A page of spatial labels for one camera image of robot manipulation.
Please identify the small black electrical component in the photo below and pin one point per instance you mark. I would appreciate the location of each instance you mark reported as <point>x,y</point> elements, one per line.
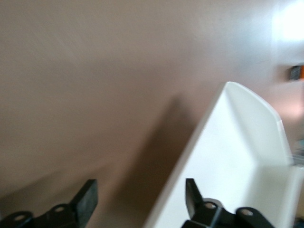
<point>294,73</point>

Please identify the small orange black object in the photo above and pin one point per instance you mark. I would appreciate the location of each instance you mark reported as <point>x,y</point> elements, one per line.
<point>302,72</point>

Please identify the white cabinet drawer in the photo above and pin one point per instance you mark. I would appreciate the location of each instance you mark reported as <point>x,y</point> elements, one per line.
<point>225,154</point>

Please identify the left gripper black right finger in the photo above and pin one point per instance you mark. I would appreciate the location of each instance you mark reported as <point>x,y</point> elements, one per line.
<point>193,197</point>

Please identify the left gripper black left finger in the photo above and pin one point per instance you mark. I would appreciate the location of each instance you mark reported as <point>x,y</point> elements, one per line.
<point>88,202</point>

